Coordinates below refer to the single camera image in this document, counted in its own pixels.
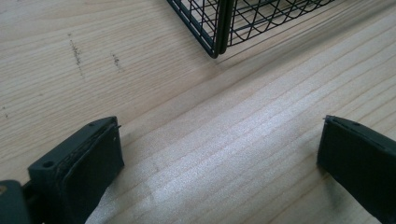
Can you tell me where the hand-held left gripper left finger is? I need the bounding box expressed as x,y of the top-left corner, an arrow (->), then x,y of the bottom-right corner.
27,115 -> 125,224

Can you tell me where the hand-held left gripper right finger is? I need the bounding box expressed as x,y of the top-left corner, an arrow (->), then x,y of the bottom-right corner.
316,114 -> 396,224

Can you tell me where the black wire mesh basket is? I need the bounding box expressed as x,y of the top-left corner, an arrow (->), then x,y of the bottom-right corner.
165,0 -> 338,60

